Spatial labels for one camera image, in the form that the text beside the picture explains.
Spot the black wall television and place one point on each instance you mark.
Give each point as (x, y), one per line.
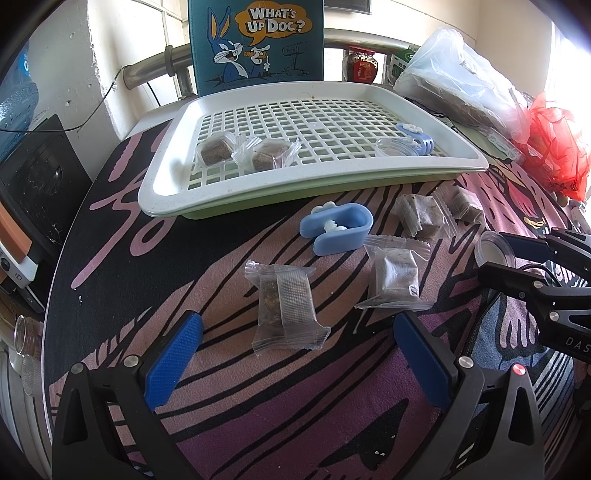
(356, 6)

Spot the white power adapter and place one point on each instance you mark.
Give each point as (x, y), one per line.
(22, 273)

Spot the blue water jug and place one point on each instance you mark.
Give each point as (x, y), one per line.
(19, 99)

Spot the white perforated plastic tray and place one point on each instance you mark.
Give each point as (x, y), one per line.
(337, 125)

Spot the brown cube packet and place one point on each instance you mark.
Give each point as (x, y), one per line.
(398, 265)
(256, 154)
(465, 206)
(216, 149)
(425, 217)
(286, 317)

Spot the green white box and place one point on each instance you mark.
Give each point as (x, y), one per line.
(397, 63)

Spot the red lidded jar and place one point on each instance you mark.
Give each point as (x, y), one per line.
(361, 65)

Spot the red plastic bag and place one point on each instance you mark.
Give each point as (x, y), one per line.
(555, 153)

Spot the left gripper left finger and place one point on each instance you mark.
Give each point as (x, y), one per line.
(86, 444)

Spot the blue flower clip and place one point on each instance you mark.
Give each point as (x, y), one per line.
(422, 143)

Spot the colourful cartoon blanket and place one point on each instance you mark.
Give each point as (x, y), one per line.
(352, 410)

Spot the clear plastic bag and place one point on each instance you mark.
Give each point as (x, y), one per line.
(448, 76)

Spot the blue screw clip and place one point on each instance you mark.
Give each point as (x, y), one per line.
(336, 229)

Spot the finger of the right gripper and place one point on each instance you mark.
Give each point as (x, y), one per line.
(566, 248)
(514, 283)

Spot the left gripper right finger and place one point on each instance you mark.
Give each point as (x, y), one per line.
(489, 427)

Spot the clear round dish lid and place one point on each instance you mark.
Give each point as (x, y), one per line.
(494, 248)

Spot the metal bed rail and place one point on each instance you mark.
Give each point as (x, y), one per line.
(174, 59)

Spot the black speaker cabinet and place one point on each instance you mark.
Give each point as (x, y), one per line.
(43, 184)

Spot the teal Bugs Bunny tote bag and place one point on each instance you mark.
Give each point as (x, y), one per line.
(239, 43)

